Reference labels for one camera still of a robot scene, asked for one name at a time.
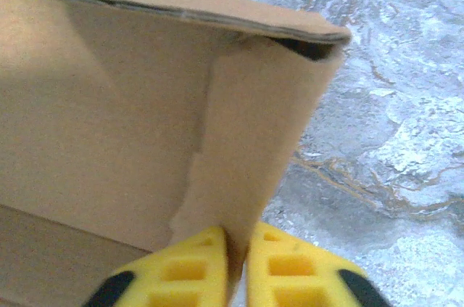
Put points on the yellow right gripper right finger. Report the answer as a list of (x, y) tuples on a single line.
[(290, 270)]

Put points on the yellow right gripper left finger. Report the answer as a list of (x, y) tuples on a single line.
[(188, 274)]

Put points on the brown cardboard paper box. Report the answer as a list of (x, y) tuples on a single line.
[(127, 122)]

